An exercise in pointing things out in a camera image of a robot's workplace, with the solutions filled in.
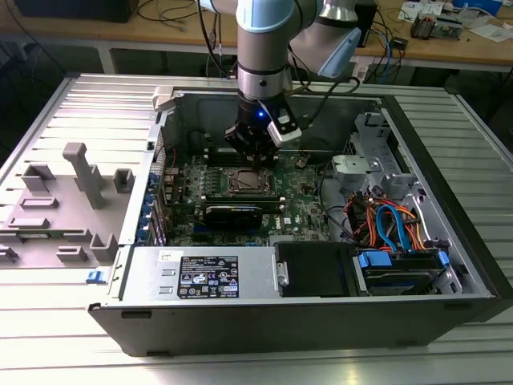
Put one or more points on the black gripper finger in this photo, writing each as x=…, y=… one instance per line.
x=270, y=150
x=240, y=138

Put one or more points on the silver CPU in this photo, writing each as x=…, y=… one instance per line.
x=248, y=178

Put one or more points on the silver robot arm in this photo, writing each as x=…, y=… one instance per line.
x=262, y=40

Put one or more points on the CPU socket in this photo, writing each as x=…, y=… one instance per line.
x=273, y=187

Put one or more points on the blue expansion slot clip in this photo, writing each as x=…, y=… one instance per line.
x=147, y=199
x=152, y=182
x=142, y=233

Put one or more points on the silver coin cell battery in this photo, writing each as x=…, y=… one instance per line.
x=301, y=162

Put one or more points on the green motherboard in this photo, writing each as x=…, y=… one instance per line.
x=296, y=192

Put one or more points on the black graphics card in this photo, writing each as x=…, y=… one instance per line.
x=232, y=218

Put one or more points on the metal drive cage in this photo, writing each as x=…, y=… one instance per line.
x=370, y=132

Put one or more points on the black tower box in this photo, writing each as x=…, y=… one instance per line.
x=370, y=20

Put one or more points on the silver power supply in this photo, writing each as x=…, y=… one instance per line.
x=152, y=272

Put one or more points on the small black box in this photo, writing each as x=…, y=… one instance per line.
x=399, y=43

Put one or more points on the hard disk blue carrier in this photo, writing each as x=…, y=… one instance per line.
x=397, y=276

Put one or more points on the black PC case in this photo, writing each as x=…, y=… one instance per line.
x=280, y=329

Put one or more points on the wooden desk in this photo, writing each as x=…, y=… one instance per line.
x=441, y=52
x=80, y=30

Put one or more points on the copper coil block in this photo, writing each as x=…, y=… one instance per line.
x=424, y=28

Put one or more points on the grey parts rack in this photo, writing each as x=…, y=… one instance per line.
x=60, y=216

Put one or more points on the wide black box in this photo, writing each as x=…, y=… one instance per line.
x=80, y=10

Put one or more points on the blue plastic latch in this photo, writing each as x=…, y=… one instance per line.
x=95, y=276

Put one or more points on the white printed cards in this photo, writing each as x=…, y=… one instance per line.
x=421, y=8

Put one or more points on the white paper sheet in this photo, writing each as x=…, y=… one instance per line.
x=491, y=33

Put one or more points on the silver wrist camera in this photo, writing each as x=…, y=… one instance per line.
x=286, y=134

